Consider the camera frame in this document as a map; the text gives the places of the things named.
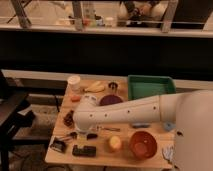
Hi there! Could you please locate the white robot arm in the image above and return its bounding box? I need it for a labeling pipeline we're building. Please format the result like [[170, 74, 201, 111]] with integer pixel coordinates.
[[73, 90, 213, 171]]

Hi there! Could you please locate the purple bowl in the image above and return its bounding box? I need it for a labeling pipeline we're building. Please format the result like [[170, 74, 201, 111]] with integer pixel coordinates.
[[99, 95, 122, 106]]

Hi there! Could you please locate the red bowl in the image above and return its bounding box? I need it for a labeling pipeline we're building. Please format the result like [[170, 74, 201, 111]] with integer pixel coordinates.
[[129, 131, 157, 160]]

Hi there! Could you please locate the black rectangular block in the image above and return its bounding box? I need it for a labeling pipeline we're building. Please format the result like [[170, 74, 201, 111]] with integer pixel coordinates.
[[72, 145, 96, 157]]

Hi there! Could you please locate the metal fork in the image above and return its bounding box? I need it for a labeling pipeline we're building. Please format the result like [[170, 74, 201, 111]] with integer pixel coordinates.
[[97, 126, 121, 132]]

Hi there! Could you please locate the bunch of dark grapes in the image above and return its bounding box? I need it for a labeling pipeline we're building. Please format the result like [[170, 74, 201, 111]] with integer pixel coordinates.
[[63, 110, 74, 127]]

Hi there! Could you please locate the yellow apple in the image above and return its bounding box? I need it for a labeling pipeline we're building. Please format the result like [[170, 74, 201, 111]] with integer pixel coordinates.
[[108, 136, 122, 151]]

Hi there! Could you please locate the orange carrot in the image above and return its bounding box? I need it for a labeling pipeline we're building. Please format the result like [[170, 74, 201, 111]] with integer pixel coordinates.
[[70, 96, 81, 102]]

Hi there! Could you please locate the yellow banana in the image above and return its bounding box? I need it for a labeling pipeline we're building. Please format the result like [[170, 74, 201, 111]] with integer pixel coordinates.
[[84, 81, 105, 93]]

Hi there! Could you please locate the white cup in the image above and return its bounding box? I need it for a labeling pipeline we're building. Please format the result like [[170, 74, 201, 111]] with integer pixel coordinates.
[[67, 75, 81, 91]]

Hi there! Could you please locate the small metal cup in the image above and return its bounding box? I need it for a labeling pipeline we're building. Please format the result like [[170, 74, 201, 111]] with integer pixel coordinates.
[[108, 82, 118, 90]]

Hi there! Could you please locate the blue sponge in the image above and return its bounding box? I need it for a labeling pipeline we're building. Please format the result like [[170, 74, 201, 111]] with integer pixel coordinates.
[[131, 123, 150, 129]]

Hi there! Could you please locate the wooden table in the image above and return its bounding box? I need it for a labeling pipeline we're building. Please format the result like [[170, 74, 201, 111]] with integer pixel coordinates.
[[45, 87, 174, 169]]

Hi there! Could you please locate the black chair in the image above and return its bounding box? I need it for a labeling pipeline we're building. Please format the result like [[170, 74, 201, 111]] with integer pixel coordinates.
[[0, 70, 36, 171]]

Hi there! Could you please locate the green plastic tray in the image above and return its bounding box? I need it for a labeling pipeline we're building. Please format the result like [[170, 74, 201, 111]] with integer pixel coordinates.
[[127, 75, 176, 100]]

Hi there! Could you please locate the blue cloth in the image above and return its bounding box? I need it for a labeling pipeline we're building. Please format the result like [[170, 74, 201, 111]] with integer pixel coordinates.
[[162, 146, 174, 163]]

